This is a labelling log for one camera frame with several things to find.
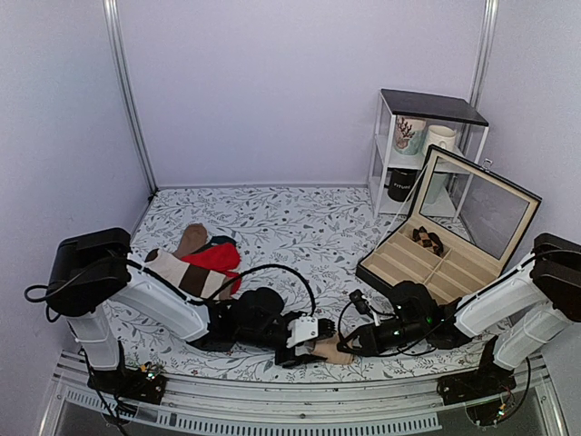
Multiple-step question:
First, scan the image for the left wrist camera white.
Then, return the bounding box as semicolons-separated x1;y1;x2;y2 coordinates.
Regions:
286;315;319;348

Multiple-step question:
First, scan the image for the floral pattern mug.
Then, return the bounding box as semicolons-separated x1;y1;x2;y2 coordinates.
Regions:
394;115;426;155

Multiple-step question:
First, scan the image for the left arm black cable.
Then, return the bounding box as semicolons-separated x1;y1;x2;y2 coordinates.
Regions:
24;256;317;323

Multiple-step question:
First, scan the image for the pale green mug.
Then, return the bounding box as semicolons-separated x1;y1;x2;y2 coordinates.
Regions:
424;173;448;205

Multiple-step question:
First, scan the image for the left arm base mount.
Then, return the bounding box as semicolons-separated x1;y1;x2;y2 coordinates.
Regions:
85;342;168;405

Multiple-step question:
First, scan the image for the brown argyle rolled sock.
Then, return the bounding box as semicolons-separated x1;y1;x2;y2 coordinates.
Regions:
411;226;444;256

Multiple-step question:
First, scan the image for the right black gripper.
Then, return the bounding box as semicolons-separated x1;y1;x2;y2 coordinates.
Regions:
340;320;428;359

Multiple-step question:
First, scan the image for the cream white mug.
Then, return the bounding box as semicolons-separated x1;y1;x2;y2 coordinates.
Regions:
422;124;457;155

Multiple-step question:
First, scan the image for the tan brown sock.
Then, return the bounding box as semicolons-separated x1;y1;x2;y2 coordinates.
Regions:
173;223;208;259

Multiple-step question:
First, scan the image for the red sock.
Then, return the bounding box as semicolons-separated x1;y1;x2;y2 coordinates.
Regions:
180;244;241;280

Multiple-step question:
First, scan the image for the floral tablecloth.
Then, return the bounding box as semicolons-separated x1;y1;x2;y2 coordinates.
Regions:
104;187;509;383

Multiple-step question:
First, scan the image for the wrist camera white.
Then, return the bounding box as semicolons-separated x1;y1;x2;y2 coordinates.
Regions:
349;290;380;326
286;315;319;348

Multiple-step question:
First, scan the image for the aluminium front rail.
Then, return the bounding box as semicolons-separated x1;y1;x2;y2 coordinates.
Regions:
38;352;569;435

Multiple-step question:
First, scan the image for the black mug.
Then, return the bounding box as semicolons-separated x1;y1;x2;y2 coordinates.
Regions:
387;168;419;203

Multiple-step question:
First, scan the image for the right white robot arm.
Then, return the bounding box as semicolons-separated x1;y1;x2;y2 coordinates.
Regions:
338;233;580;396

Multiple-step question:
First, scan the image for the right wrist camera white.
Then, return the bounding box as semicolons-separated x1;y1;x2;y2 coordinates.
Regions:
349;290;380;326

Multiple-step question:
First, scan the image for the brown beige block sock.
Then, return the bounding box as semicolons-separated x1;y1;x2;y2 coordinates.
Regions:
144;249;229;298

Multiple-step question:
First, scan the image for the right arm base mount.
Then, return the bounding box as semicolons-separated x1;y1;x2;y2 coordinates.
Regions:
437;336;532;427

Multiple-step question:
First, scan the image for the white frame glass shelf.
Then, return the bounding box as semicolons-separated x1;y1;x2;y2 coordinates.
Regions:
368;89;489;216

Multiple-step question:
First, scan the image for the black compartment organizer box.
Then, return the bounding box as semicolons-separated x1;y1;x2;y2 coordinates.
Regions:
356;145;541;303

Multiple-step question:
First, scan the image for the dark green sock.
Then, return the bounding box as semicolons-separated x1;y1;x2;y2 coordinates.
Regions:
197;235;237;253

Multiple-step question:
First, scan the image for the beige striped ribbed sock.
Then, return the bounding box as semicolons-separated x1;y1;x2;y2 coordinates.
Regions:
295;334;355;365

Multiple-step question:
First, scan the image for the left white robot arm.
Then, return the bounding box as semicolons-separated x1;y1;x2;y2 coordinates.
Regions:
24;223;336;394

